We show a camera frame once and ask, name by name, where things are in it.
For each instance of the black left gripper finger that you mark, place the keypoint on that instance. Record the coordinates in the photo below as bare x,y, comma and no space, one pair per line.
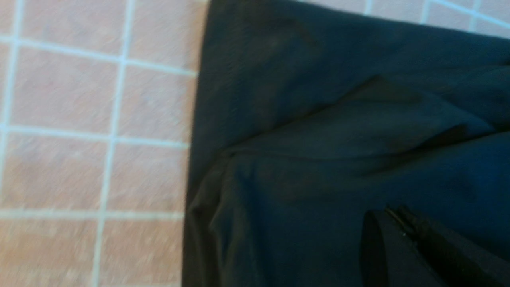
401,249

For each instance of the pink checkered tablecloth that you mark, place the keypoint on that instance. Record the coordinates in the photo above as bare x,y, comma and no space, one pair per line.
97,112

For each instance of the dark gray long-sleeve shirt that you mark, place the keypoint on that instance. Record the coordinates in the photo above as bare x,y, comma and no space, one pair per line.
306,118

